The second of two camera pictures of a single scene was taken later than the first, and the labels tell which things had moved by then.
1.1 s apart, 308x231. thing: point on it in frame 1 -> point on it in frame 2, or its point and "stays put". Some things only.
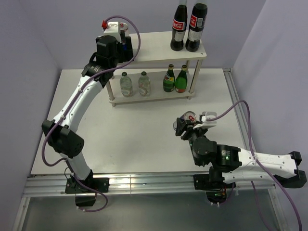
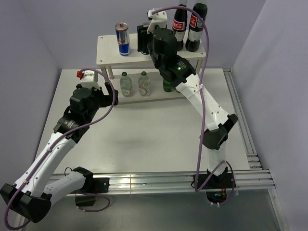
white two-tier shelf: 138,85 stays put
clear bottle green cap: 126,85 stays put
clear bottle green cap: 144,84 stays put
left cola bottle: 179,28 stays put
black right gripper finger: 181,126 -> 144,39
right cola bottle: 197,23 stays put
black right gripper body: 190,136 -> 154,57
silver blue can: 124,27 stays put
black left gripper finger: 129,54 -> 116,97
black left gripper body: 121,57 -> 99,100
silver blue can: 189,115 -> 145,38
